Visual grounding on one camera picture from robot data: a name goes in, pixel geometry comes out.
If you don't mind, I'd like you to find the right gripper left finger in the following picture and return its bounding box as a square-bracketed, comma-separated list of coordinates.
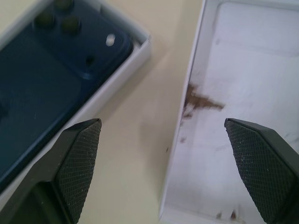
[0, 118, 102, 224]

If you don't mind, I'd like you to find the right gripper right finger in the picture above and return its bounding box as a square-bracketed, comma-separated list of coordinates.
[224, 118, 299, 224]

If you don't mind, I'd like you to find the dark blue phone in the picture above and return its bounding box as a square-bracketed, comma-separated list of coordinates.
[0, 0, 135, 186]

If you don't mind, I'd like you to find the white phone box lid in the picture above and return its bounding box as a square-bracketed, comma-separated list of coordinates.
[158, 0, 299, 224]

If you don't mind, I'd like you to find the white phone box base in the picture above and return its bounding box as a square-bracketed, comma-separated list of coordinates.
[0, 0, 153, 195]

